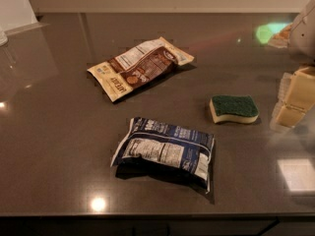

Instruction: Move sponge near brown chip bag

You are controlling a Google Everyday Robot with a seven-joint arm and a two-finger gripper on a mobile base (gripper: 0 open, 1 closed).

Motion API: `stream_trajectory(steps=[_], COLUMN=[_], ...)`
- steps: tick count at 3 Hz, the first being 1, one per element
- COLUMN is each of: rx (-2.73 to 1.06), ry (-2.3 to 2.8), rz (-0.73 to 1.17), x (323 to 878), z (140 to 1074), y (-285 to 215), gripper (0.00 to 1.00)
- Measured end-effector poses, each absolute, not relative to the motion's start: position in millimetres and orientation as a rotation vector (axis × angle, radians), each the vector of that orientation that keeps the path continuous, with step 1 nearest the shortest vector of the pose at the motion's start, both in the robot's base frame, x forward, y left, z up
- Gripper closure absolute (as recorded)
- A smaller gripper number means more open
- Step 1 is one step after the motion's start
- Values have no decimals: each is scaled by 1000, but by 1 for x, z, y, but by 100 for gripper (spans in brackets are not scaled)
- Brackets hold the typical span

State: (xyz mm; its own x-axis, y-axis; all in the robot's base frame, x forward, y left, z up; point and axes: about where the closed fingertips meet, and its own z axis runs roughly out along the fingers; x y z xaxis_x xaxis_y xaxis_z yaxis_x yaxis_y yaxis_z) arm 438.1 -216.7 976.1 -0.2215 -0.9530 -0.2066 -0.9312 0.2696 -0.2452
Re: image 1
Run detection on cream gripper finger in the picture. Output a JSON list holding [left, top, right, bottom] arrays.
[[270, 103, 305, 132]]

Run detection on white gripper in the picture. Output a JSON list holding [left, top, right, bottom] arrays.
[[278, 0, 315, 111]]

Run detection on green and yellow sponge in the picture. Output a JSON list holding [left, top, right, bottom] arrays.
[[210, 95, 259, 124]]

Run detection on blue chip bag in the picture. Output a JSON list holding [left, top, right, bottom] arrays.
[[111, 117, 215, 192]]

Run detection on brown chip bag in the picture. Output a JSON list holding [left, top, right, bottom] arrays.
[[88, 37, 194, 102]]

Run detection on white object at left edge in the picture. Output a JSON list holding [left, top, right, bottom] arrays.
[[0, 27, 8, 46]]

